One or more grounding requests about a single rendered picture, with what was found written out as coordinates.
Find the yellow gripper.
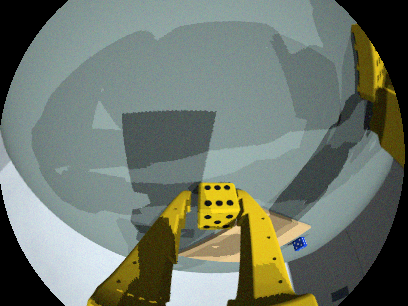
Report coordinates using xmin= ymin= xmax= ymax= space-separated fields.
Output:
xmin=87 ymin=189 xmax=318 ymax=306

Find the beige mat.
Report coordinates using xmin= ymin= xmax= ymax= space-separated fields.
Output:
xmin=178 ymin=208 xmax=311 ymax=262

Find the blue die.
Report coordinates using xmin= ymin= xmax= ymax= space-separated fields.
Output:
xmin=292 ymin=237 xmax=307 ymax=251

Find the yellow die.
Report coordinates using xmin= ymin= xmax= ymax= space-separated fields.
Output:
xmin=197 ymin=183 xmax=240 ymax=230

